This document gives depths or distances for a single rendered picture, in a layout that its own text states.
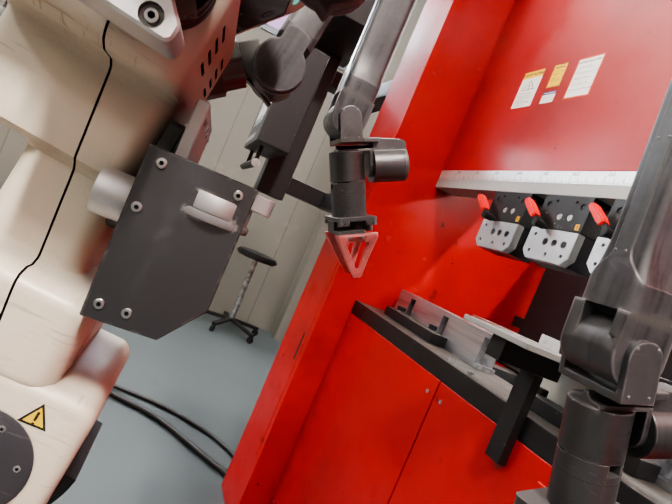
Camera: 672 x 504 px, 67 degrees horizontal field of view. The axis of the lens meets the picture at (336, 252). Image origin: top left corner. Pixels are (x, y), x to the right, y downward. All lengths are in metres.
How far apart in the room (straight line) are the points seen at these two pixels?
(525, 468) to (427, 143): 1.13
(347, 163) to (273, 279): 4.02
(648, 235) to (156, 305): 0.43
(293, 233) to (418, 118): 3.14
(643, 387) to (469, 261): 1.44
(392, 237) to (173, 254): 1.33
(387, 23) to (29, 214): 0.58
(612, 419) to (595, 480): 0.06
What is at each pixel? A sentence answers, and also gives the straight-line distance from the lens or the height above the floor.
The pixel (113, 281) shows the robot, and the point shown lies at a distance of 0.48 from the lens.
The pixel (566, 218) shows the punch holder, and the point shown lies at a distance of 1.27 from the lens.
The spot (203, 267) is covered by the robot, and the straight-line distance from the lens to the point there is 0.47.
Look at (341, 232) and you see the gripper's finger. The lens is 0.79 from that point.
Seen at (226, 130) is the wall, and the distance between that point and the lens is 4.73.
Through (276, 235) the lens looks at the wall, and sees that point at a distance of 4.75.
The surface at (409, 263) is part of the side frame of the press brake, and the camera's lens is 1.79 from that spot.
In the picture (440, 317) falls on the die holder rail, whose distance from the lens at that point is 1.50.
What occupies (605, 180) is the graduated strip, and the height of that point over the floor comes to 1.38.
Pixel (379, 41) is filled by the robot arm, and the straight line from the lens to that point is 0.86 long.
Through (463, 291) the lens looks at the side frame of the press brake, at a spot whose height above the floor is 1.05.
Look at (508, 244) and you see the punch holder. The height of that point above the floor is 1.20.
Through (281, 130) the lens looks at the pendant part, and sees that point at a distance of 1.75.
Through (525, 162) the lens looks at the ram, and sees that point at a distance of 1.47.
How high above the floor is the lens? 1.03
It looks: 1 degrees down
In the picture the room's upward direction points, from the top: 23 degrees clockwise
